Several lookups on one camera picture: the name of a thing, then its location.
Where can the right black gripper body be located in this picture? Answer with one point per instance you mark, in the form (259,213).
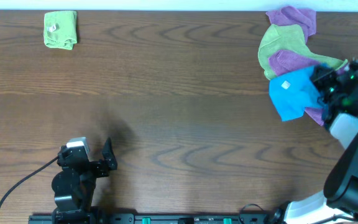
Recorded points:
(327,90)

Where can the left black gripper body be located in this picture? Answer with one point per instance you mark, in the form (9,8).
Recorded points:
(95,167)

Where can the blue microfiber cloth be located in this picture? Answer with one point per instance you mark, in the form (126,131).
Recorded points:
(292,93)

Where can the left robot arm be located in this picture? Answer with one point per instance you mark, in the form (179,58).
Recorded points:
(74,186)

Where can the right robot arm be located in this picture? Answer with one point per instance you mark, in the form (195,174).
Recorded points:
(338,201)

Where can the large purple cloth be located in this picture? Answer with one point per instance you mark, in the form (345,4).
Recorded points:
(285,61)

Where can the crumpled green cloth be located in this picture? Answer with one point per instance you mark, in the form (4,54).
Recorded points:
(289,38)

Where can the upper purple cloth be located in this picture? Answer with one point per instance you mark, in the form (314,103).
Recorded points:
(289,15)

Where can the folded green cloth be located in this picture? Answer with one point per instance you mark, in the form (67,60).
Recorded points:
(60,29)

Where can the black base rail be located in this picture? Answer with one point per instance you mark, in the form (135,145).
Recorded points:
(128,218)

